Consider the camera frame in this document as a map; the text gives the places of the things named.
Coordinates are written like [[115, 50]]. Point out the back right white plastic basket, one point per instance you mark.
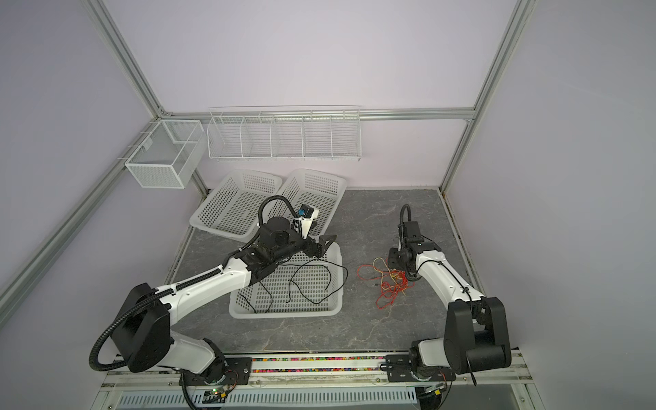
[[316, 189]]

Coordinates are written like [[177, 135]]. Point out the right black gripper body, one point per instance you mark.
[[395, 258]]

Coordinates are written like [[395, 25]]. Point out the white slotted cable duct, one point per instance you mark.
[[269, 398]]

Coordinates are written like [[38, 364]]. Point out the white plastic basket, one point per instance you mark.
[[316, 189], [301, 287], [230, 210]]

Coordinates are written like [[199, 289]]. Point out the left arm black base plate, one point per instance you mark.
[[232, 371]]

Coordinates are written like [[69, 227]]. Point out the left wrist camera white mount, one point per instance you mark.
[[305, 220]]

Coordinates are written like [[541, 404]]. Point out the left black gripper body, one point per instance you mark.
[[307, 247]]

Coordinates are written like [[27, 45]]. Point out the back left white plastic basket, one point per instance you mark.
[[230, 210]]

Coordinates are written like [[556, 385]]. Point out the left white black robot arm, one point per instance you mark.
[[141, 336]]

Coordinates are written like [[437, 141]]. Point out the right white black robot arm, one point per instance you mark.
[[476, 337]]

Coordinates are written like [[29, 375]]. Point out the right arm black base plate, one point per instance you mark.
[[404, 368]]

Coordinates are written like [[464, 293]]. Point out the white mesh wall box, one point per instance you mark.
[[168, 155]]

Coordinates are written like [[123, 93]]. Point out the front white plastic basket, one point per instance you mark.
[[301, 287]]

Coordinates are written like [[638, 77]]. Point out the aluminium frame profile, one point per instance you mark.
[[109, 32]]

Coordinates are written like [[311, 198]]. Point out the long white wire wall shelf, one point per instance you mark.
[[285, 133]]

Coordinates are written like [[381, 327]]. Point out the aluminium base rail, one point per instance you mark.
[[356, 369]]

